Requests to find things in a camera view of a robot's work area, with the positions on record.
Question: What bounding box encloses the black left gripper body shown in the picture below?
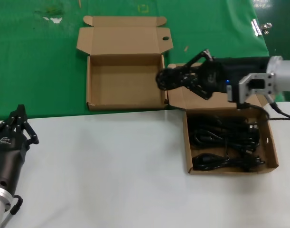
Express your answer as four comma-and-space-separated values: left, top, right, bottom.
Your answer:
0, 125, 31, 193

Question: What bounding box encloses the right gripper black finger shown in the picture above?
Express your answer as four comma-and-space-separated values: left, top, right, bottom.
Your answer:
187, 49, 214, 69
182, 77, 214, 100

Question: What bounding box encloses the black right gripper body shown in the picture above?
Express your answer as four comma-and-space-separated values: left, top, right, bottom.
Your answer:
197, 56, 271, 94

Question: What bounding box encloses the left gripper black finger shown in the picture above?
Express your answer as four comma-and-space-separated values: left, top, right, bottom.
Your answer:
0, 107, 18, 136
16, 104, 40, 145

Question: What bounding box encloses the black power cable bundle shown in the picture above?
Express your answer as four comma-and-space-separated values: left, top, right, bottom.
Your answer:
156, 67, 198, 92
190, 130, 258, 154
192, 153, 265, 172
188, 114, 261, 133

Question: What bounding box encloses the empty brown cardboard box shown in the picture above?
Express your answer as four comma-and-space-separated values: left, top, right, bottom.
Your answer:
76, 15, 174, 112

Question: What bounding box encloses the green table cloth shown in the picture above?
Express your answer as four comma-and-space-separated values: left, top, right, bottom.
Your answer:
0, 0, 288, 122

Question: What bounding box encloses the metal binder clip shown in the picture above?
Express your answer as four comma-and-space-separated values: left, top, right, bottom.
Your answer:
251, 19, 272, 37

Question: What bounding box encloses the brown cardboard box with cables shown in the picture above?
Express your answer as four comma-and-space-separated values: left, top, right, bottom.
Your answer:
167, 63, 280, 176

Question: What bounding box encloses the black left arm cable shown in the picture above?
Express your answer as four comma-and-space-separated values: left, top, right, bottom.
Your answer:
0, 194, 24, 228

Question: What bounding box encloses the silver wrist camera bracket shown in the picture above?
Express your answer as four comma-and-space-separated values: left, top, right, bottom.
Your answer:
226, 72, 277, 110

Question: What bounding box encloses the cable with silver connector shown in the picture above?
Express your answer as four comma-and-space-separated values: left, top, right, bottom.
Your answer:
265, 95, 290, 119

